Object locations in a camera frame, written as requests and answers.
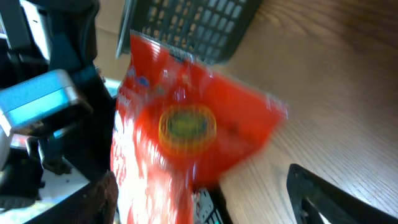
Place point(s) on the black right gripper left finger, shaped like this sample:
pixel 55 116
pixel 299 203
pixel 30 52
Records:
pixel 94 203

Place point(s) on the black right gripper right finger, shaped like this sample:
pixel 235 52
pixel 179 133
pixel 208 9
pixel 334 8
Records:
pixel 313 198

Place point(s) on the red snack bag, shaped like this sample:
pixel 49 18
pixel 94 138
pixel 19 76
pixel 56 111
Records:
pixel 179 126

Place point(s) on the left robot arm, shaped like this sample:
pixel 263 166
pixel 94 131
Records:
pixel 56 116

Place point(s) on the grey plastic basket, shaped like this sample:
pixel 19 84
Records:
pixel 210 30

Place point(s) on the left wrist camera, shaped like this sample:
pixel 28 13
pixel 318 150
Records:
pixel 39 98

